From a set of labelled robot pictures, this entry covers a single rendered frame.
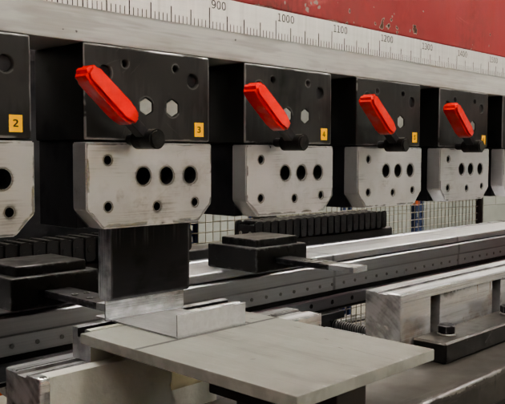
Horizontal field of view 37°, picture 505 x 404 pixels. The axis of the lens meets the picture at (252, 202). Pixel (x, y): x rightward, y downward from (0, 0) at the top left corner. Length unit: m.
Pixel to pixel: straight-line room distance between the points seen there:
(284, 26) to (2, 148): 0.37
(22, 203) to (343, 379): 0.29
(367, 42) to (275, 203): 0.26
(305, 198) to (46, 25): 0.37
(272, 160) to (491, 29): 0.56
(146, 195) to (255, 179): 0.15
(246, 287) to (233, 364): 0.62
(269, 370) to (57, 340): 0.47
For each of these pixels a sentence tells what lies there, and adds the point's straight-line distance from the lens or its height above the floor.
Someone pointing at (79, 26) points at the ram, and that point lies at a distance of 0.69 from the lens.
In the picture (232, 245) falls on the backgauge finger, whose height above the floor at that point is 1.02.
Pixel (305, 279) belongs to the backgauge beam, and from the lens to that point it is 1.33.
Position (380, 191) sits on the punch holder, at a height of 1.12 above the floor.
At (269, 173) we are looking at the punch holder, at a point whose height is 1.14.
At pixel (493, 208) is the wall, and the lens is 8.43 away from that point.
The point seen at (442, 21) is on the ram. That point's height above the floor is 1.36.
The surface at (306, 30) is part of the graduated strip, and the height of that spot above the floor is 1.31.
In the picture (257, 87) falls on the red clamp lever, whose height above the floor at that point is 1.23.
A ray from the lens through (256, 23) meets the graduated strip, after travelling 0.84.
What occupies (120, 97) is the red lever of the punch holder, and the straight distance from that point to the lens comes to 0.66.
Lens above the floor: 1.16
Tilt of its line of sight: 4 degrees down
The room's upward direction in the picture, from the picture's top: straight up
